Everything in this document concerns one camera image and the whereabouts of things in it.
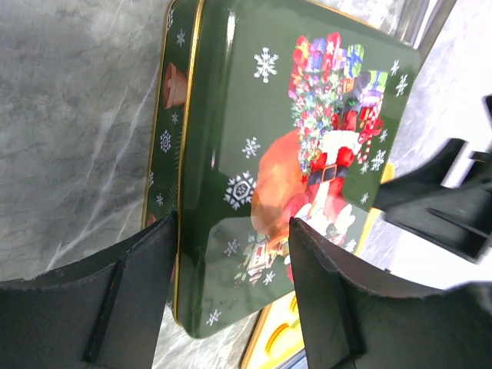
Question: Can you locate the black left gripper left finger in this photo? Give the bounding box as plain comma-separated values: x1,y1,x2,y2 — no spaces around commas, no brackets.
1,213,177,368

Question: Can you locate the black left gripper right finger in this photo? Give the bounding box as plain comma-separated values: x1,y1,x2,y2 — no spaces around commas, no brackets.
289,219,491,368

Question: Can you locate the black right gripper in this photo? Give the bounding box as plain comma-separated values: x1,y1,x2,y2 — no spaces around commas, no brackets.
374,95,492,264

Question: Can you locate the gold tin lid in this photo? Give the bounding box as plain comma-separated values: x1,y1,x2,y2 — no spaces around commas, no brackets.
175,1,420,338

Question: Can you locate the orange plastic tray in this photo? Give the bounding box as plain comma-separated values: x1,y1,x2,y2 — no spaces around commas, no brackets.
240,161,397,369

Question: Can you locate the gold cookie tin box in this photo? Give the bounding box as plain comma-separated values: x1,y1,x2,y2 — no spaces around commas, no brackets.
142,1,197,227

